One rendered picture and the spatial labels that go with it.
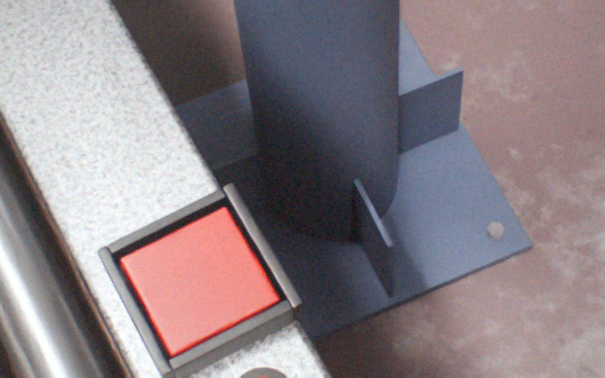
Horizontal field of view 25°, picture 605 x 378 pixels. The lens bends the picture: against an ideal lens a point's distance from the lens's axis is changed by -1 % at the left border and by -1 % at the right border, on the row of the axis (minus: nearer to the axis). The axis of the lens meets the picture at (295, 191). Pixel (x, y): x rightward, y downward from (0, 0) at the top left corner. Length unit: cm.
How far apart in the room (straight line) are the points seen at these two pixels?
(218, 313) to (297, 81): 75
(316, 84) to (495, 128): 46
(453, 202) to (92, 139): 103
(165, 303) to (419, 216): 106
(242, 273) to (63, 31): 19
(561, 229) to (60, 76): 106
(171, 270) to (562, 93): 121
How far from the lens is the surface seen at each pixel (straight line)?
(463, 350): 164
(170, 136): 72
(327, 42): 132
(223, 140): 177
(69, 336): 67
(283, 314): 65
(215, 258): 66
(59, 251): 74
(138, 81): 74
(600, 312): 168
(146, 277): 66
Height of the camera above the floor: 152
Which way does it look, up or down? 61 degrees down
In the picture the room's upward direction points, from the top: 7 degrees counter-clockwise
